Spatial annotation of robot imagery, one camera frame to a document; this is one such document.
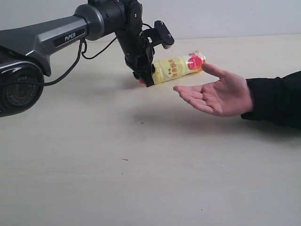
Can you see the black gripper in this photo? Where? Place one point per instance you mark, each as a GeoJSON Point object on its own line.
{"type": "Point", "coordinates": [140, 54]}

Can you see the yellow juice bottle red cap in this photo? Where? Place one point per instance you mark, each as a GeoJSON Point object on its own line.
{"type": "Point", "coordinates": [175, 67]}

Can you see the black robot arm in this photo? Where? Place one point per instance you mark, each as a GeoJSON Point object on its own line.
{"type": "Point", "coordinates": [25, 52]}

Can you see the black sleeved forearm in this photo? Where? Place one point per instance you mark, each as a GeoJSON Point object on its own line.
{"type": "Point", "coordinates": [276, 100]}

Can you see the person's open bare hand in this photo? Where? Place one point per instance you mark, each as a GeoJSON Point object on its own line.
{"type": "Point", "coordinates": [229, 96]}

